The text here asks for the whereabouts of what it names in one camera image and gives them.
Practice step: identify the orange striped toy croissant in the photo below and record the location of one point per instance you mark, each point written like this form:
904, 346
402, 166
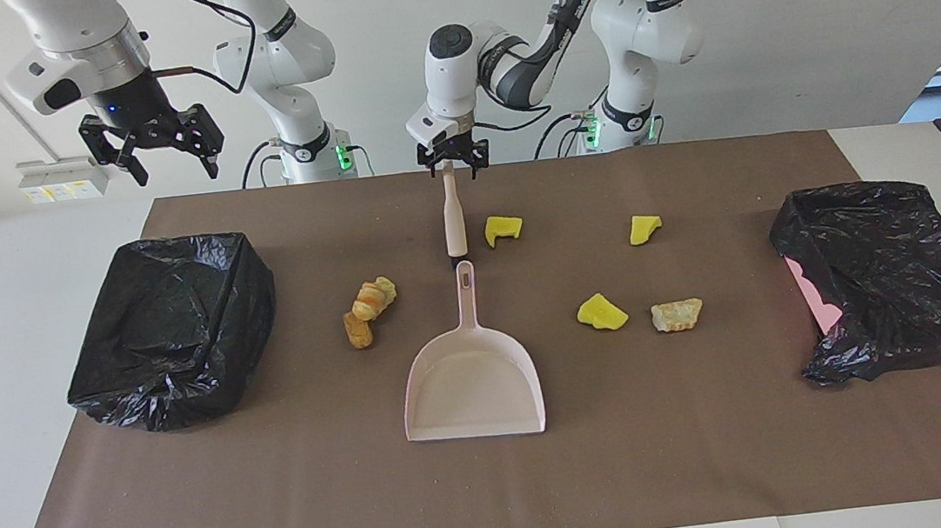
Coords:
368, 303

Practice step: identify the pale yellow toy bread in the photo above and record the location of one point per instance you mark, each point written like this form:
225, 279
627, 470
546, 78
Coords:
388, 290

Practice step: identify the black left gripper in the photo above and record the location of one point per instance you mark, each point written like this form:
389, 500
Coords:
452, 145

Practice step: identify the left black bag bin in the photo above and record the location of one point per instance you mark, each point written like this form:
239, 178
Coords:
891, 272

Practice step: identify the beige striped toy bread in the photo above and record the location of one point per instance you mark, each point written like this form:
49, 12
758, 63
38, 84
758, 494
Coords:
677, 315

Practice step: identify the brown table mat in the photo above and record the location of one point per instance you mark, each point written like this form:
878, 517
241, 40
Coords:
285, 493

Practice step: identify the black bag lined trash bin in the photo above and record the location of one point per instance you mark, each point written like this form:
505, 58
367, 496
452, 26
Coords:
171, 330

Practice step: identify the white wall socket box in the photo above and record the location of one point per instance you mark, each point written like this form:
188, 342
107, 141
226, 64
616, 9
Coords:
64, 180

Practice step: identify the brown toy bread chunk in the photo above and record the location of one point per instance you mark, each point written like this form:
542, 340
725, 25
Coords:
358, 332

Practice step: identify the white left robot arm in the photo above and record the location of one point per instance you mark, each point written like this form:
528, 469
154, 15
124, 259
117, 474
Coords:
646, 18

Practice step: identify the beige plastic dustpan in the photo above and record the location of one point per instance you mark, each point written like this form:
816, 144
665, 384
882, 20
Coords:
470, 386

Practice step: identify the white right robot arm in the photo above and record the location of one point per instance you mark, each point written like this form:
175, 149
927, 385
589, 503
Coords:
274, 57

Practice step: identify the notched yellow sponge piece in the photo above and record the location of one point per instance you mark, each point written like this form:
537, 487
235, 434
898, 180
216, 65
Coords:
502, 227

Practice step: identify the beige hand brush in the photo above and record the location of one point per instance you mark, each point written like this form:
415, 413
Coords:
453, 213

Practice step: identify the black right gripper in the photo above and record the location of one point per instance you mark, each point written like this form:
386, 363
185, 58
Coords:
136, 104

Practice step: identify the pink plastic bin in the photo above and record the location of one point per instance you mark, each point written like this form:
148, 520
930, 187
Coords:
820, 302

